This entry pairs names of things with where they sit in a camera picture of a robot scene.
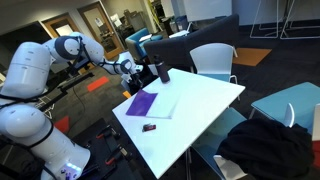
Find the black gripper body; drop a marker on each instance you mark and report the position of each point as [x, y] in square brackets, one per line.
[136, 78]

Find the purple spiral notebook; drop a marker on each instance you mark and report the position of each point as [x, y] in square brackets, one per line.
[141, 103]

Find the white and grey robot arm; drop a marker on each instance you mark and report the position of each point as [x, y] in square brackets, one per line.
[26, 66]

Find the dark insulated bottle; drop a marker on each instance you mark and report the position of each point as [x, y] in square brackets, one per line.
[163, 73]

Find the teal armchair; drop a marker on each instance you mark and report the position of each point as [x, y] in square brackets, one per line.
[136, 38]

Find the wooden door with window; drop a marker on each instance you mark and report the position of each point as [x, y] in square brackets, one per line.
[110, 43]
[50, 26]

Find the black metal beam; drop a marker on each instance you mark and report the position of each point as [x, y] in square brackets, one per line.
[76, 81]

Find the small white table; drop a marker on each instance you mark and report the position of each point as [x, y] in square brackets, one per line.
[178, 33]

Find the blue bin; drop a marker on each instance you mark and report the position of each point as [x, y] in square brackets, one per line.
[181, 23]

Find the white plastic chair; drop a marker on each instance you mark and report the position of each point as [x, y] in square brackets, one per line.
[211, 58]

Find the dark grey sofa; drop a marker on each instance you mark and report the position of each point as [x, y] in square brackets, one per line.
[206, 33]

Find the chair with teal seat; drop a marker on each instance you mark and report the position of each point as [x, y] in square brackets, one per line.
[220, 128]

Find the whiteboard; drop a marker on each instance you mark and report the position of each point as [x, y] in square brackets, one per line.
[206, 10]

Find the black jacket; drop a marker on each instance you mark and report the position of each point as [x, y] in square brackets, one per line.
[266, 150]

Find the white chair back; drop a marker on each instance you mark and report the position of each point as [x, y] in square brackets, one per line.
[289, 115]

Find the white and red chair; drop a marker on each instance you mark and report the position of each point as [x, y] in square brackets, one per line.
[316, 123]

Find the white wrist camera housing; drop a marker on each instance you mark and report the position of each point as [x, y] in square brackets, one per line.
[139, 68]

